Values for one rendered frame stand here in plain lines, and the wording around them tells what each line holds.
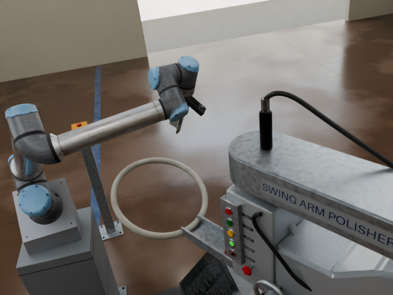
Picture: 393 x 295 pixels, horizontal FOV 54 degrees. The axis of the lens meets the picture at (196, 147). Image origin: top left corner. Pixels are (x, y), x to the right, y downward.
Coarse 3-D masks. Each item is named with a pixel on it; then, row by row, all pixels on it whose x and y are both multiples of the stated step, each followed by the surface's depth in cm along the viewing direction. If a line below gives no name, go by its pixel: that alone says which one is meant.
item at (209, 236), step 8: (200, 216) 186; (200, 224) 187; (208, 224) 183; (184, 232) 180; (192, 232) 183; (200, 232) 182; (208, 232) 182; (216, 232) 181; (192, 240) 178; (200, 240) 173; (208, 240) 178; (216, 240) 177; (224, 240) 177; (208, 248) 170; (216, 248) 173; (224, 248) 173; (216, 256) 168; (224, 256) 164; (232, 264) 162
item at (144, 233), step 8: (144, 160) 206; (152, 160) 207; (160, 160) 208; (168, 160) 209; (128, 168) 200; (184, 168) 207; (120, 176) 196; (192, 176) 205; (112, 184) 193; (200, 184) 202; (112, 192) 189; (112, 200) 186; (120, 216) 180; (128, 224) 178; (192, 224) 184; (136, 232) 177; (144, 232) 177; (152, 232) 178; (168, 232) 179; (176, 232) 180
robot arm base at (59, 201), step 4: (52, 192) 214; (56, 196) 216; (56, 200) 209; (60, 200) 214; (56, 204) 207; (60, 204) 213; (56, 208) 208; (60, 208) 212; (56, 212) 210; (60, 212) 213; (52, 216) 208; (56, 216) 212; (32, 220) 210; (36, 220) 207; (40, 220) 207; (44, 220) 207; (48, 220) 208; (52, 220) 210; (44, 224) 212
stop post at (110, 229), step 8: (72, 128) 291; (88, 152) 302; (88, 160) 305; (88, 168) 308; (96, 168) 310; (96, 176) 314; (96, 184) 318; (96, 192) 321; (104, 192) 324; (96, 200) 325; (104, 200) 327; (104, 208) 331; (104, 216) 335; (104, 224) 339; (112, 224) 341; (120, 224) 353; (104, 232) 346; (112, 232) 345; (120, 232) 343; (104, 240) 339
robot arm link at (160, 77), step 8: (168, 64) 160; (176, 64) 160; (152, 72) 156; (160, 72) 156; (168, 72) 157; (176, 72) 159; (152, 80) 158; (160, 80) 156; (168, 80) 156; (176, 80) 159; (152, 88) 159; (160, 88) 156
